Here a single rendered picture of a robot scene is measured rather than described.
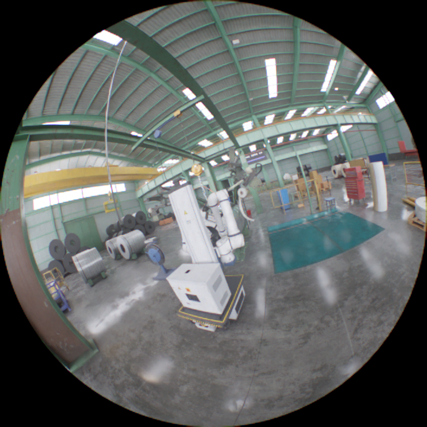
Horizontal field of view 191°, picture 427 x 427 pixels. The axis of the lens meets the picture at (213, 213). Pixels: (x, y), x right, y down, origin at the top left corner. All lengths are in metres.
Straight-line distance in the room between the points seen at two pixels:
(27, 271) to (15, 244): 0.42
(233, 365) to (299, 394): 0.74
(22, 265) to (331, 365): 3.62
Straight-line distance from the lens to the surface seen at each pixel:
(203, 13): 11.79
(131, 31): 2.25
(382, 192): 4.54
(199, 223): 1.41
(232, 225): 1.52
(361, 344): 1.75
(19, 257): 2.71
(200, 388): 1.64
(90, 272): 6.07
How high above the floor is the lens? 1.51
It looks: 6 degrees down
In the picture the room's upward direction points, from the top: 19 degrees counter-clockwise
